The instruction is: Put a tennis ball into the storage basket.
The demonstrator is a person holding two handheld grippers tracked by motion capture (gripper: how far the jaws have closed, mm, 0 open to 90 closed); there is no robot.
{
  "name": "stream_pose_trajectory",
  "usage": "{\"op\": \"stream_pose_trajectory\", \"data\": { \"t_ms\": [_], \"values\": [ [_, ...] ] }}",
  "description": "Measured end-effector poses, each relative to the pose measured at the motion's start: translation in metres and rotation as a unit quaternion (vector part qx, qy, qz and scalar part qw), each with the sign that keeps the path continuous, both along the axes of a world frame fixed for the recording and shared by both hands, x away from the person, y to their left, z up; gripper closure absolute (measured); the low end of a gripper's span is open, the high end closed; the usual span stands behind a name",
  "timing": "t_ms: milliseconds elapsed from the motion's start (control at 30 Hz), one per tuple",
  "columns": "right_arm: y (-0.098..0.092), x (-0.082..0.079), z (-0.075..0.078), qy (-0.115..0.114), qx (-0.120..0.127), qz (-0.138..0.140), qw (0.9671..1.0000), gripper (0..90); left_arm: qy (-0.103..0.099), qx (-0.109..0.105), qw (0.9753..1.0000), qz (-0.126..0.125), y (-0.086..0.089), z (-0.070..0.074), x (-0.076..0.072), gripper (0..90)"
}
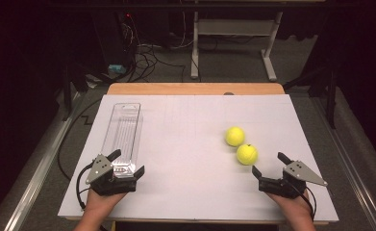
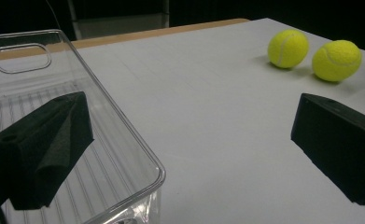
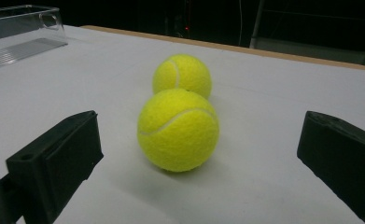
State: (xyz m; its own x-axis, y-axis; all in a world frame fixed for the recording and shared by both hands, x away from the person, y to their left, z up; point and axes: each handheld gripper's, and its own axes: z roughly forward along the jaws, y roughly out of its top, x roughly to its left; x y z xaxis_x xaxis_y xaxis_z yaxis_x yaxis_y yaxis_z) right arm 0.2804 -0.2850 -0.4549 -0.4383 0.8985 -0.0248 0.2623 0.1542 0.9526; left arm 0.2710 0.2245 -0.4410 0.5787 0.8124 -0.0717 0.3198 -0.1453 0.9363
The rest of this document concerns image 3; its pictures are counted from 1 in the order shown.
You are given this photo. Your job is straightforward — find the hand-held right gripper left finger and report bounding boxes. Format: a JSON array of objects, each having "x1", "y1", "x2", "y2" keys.
[{"x1": 6, "y1": 110, "x2": 105, "y2": 224}]

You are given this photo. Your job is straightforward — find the white board table cover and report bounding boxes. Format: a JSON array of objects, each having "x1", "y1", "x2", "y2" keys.
[{"x1": 0, "y1": 24, "x2": 365, "y2": 224}]

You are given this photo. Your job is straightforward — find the yellow tennis ball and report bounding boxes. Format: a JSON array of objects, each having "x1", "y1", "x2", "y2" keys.
[
  {"x1": 151, "y1": 53, "x2": 213, "y2": 100},
  {"x1": 136, "y1": 88, "x2": 220, "y2": 173}
]

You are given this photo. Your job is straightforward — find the clear plastic container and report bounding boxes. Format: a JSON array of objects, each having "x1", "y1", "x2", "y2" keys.
[{"x1": 0, "y1": 4, "x2": 68, "y2": 73}]

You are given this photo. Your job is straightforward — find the thin white hanging cable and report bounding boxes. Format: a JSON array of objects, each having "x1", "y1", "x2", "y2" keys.
[{"x1": 238, "y1": 0, "x2": 245, "y2": 47}]

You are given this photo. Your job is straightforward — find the white desk frame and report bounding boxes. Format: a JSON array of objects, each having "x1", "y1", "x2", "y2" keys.
[{"x1": 249, "y1": 0, "x2": 365, "y2": 68}]

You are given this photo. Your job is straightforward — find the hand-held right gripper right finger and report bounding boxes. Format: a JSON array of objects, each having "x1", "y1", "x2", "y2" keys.
[{"x1": 296, "y1": 110, "x2": 365, "y2": 224}]

